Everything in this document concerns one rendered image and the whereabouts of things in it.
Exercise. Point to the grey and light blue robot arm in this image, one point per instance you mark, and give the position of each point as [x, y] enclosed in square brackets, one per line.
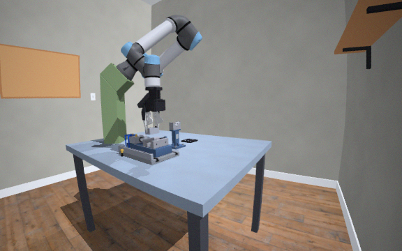
[151, 66]

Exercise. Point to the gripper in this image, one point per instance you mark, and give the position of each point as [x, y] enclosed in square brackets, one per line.
[157, 106]

